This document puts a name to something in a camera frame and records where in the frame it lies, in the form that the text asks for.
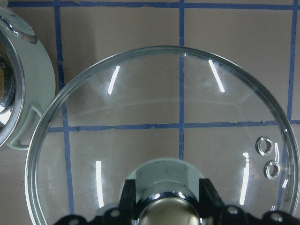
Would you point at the brown paper table mat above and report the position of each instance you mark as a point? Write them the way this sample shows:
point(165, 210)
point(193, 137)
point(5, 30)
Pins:
point(261, 36)

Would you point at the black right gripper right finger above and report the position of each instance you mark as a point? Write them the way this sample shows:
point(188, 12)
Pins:
point(209, 199)

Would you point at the pale green cooking pot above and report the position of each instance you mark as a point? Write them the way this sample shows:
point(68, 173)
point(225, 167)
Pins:
point(27, 79)

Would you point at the glass pot lid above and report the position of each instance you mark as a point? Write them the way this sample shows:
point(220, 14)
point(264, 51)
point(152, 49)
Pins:
point(165, 116)

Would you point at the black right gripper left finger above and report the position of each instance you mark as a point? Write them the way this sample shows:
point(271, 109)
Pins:
point(128, 195)

